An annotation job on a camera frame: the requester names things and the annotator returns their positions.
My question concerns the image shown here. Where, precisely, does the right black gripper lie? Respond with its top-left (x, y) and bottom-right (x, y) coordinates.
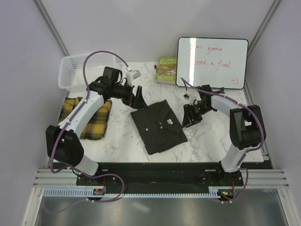
top-left (182, 102), bottom-right (214, 128)

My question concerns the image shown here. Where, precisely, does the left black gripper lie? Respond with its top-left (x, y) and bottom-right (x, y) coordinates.
top-left (112, 81), bottom-right (148, 110)

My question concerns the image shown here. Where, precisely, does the black pinstriped long sleeve shirt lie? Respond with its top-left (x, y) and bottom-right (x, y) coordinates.
top-left (131, 100), bottom-right (188, 155)

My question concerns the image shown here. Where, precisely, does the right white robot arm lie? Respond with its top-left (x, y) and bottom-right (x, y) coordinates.
top-left (182, 85), bottom-right (266, 186)

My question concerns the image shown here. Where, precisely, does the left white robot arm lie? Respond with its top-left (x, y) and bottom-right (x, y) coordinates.
top-left (46, 67), bottom-right (147, 185)

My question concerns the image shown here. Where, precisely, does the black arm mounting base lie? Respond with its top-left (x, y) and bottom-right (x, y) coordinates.
top-left (76, 162), bottom-right (244, 194)

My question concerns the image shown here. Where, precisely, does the yellow plaid folded shirt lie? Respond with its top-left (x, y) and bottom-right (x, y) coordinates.
top-left (57, 97), bottom-right (112, 140)

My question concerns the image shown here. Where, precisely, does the green children's book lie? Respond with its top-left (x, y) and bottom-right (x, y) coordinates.
top-left (155, 57), bottom-right (177, 85)

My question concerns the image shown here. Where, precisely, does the whiteboard with red writing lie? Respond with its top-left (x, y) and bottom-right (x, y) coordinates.
top-left (175, 37), bottom-right (249, 90)

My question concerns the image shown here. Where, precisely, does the white plastic basket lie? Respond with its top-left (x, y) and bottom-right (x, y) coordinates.
top-left (58, 53), bottom-right (116, 93)

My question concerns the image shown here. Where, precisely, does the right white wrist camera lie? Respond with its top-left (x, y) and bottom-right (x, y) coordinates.
top-left (183, 94), bottom-right (195, 103)

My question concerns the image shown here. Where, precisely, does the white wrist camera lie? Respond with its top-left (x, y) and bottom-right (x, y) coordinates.
top-left (126, 67), bottom-right (141, 85)
top-left (183, 94), bottom-right (195, 103)

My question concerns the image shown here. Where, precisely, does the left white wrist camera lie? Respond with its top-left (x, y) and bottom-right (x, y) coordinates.
top-left (126, 67), bottom-right (141, 85)

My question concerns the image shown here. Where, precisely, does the white slotted cable duct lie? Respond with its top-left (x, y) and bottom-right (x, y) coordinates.
top-left (43, 187), bottom-right (225, 198)

